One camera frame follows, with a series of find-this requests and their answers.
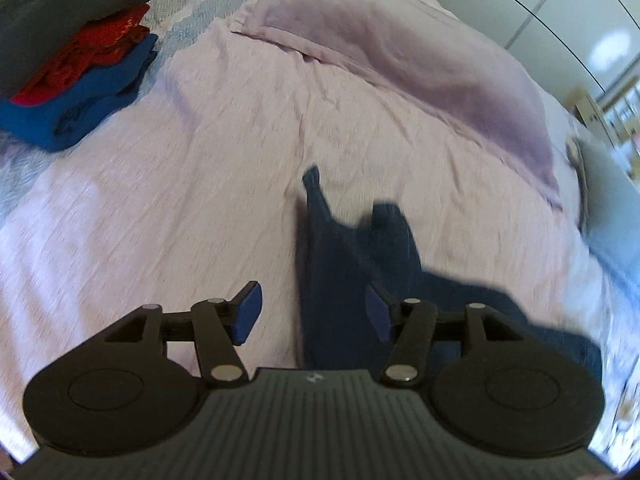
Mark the pale pink duvet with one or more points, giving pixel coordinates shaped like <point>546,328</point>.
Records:
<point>175,185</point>

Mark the lilac pillow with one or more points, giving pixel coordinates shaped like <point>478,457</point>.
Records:
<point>425,60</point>

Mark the folded red garment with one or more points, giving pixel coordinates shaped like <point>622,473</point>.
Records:
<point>90,45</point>

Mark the folded dark grey garment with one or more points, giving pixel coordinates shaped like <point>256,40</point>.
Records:
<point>60,0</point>

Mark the folded blue garment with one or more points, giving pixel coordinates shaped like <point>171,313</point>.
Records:
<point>75,110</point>

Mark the light blue pillow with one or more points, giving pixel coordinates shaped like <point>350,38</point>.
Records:
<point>610,200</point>

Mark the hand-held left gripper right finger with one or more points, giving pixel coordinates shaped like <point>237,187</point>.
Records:
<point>377,315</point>

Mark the blue denim jeans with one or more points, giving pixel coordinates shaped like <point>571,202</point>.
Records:
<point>340,270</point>

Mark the bed with white bedspread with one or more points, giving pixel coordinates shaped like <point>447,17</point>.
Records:
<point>200,5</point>

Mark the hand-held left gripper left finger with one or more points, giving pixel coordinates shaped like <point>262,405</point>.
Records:
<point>247,310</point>

